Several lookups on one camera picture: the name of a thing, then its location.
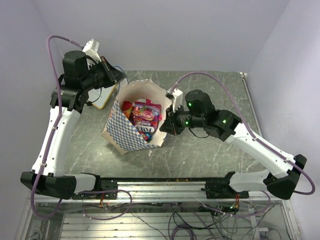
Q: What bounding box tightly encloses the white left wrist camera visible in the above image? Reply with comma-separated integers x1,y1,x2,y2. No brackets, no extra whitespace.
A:
82,38,102,63

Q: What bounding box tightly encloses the yellow framed whiteboard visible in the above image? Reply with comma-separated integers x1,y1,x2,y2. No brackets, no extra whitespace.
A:
88,84,119,109

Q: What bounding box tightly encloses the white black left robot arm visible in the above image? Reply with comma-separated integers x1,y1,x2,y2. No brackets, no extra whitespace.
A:
20,49,125,200

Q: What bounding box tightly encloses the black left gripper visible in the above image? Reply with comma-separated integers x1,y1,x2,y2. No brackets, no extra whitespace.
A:
82,56,128,91

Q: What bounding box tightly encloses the orange snack packet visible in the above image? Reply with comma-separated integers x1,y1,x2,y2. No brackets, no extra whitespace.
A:
121,101,133,120

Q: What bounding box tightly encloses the aluminium rail frame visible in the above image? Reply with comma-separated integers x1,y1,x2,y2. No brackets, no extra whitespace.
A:
16,173,302,240

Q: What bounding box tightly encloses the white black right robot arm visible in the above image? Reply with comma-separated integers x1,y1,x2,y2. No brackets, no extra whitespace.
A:
159,89,307,200

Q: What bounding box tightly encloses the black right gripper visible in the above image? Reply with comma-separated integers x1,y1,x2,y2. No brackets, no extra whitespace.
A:
159,102,206,136

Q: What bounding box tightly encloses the checkered blue paper bag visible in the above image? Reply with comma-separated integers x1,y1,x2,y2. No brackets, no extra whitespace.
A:
101,77,172,155

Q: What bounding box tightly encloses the purple Fox's berries candy bag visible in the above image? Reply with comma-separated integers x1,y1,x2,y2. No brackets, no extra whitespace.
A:
131,101,162,134

